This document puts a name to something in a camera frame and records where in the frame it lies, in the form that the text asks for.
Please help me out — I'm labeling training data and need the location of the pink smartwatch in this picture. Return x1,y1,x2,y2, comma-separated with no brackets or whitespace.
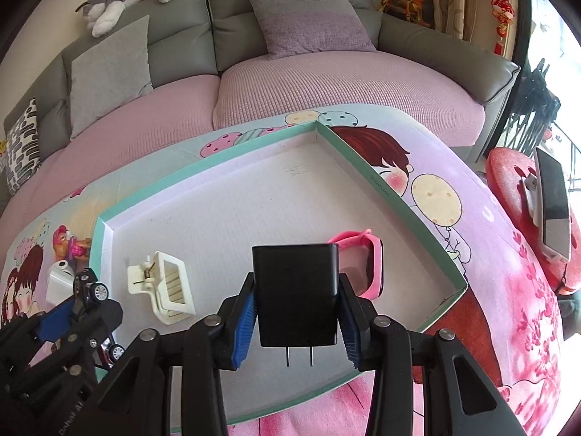
327,229,384,298

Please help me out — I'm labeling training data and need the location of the printed cartoon blanket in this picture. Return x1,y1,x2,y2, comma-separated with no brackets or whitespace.
0,104,564,436

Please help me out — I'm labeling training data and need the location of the red round stool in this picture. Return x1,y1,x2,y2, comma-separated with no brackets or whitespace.
485,146,581,294

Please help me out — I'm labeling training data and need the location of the purple cushion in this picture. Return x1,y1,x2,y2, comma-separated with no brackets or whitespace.
243,0,377,61

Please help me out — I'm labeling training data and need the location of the red hanging decoration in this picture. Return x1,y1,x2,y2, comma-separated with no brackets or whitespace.
488,0,516,57

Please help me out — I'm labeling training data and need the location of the grey sofa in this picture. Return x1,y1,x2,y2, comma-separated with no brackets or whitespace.
2,0,522,201

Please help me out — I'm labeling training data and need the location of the pink sofa cover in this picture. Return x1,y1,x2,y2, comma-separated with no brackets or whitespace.
0,50,486,219

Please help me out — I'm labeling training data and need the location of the black drying rack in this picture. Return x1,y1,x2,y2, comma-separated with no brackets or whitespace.
499,57,562,160

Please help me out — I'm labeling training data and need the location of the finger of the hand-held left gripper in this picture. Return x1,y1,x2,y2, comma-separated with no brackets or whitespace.
27,300,124,391
0,302,76,364

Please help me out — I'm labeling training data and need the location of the black wall charger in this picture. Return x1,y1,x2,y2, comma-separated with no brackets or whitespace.
251,244,341,368

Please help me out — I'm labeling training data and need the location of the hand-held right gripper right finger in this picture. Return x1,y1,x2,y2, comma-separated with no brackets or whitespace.
337,276,529,436

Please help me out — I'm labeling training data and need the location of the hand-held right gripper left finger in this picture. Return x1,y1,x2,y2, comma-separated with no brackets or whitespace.
93,272,259,436

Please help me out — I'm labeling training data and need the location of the white phone stand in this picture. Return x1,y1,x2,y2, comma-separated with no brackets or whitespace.
520,175,544,228

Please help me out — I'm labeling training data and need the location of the smartphone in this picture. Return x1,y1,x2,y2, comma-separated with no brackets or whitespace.
533,146,572,259

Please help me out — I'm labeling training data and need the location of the cream hair claw clip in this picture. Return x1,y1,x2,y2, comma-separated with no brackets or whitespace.
127,251,197,325

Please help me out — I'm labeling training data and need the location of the black toy car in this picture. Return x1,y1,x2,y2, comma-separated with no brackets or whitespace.
73,268,126,370

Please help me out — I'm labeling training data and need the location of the white smartwatch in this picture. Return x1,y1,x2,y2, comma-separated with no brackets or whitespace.
45,259,76,305

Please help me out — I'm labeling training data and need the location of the orange printed bag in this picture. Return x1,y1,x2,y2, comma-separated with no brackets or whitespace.
379,0,439,28

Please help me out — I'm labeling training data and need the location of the black and white patterned cushion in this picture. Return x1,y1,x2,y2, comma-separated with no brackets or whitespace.
2,98,41,195

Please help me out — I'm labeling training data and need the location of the teal cardboard box lid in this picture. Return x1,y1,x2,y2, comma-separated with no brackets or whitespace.
88,120,468,428

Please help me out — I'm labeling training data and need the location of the grey cushion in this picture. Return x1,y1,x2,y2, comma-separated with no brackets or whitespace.
69,15,154,141

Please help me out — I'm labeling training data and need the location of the pink helmet dog doll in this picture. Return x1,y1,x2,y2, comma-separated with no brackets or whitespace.
52,225,92,261

